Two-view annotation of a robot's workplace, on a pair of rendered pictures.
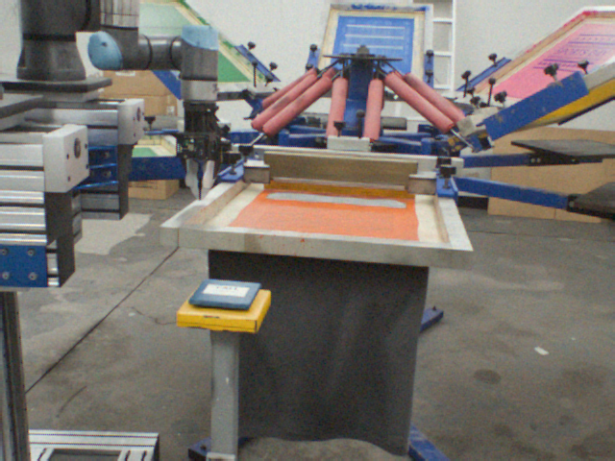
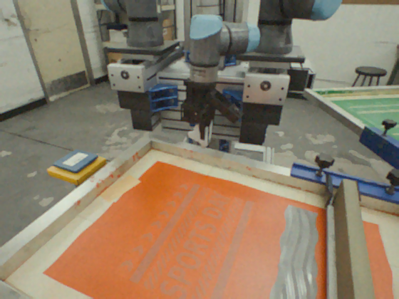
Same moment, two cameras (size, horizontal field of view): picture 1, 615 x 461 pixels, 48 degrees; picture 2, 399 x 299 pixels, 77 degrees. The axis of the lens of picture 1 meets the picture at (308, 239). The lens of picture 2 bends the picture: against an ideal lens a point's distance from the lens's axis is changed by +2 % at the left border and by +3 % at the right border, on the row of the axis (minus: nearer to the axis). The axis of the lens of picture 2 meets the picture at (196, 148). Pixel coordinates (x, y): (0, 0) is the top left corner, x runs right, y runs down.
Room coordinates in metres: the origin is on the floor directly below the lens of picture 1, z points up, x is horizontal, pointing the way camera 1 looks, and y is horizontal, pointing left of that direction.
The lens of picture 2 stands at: (1.66, -0.40, 1.43)
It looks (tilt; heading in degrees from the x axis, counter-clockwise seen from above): 32 degrees down; 107
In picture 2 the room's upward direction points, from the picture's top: straight up
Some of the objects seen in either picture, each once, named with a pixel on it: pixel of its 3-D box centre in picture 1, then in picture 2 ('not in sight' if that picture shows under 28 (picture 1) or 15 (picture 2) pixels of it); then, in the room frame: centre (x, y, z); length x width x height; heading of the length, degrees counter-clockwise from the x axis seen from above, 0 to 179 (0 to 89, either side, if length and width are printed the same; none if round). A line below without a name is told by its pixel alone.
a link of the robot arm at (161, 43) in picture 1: (163, 52); (233, 38); (1.54, 0.33, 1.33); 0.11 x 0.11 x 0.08; 48
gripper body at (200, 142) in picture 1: (198, 131); (199, 101); (1.47, 0.24, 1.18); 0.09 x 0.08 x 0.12; 173
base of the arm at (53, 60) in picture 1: (50, 56); (272, 34); (1.63, 0.60, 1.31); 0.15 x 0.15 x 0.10
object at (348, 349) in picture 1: (311, 355); not in sight; (1.34, -0.02, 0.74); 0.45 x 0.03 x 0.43; 83
